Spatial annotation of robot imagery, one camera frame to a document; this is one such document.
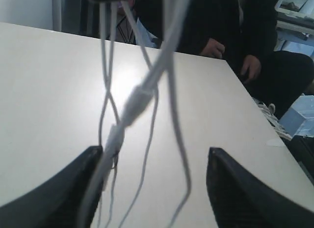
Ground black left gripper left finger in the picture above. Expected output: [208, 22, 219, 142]
[0, 146, 103, 228]

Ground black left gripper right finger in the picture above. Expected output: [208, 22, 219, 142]
[206, 147, 314, 228]

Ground white wired earphones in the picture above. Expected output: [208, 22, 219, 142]
[77, 0, 192, 228]

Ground blue plastic box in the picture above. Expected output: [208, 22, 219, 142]
[279, 95, 314, 137]

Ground seated person in black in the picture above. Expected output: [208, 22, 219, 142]
[177, 0, 314, 118]

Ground white partition edge post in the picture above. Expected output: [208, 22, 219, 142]
[52, 0, 62, 31]

